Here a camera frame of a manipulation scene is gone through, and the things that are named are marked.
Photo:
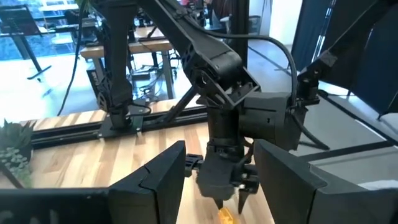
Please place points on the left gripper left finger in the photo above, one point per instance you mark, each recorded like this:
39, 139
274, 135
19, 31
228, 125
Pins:
155, 193

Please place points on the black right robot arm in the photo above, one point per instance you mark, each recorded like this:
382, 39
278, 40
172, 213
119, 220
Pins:
211, 62

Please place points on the green potted artificial plant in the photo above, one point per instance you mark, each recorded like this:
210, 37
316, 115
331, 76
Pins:
14, 140

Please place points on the small orange medicine bottle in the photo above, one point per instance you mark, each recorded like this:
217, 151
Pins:
226, 217

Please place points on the right arm's black wrist camera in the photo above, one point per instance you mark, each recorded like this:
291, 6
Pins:
270, 118

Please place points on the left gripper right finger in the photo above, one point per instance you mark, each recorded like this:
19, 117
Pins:
286, 186

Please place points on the black partition panel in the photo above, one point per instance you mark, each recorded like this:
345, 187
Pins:
373, 62

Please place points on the wooden desk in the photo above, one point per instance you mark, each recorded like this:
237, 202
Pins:
146, 46

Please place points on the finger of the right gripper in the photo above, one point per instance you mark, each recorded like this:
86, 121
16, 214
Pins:
219, 203
243, 200

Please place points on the right arm's black base plate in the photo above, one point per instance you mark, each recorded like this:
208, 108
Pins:
109, 132

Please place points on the black desk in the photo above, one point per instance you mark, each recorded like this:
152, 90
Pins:
18, 18

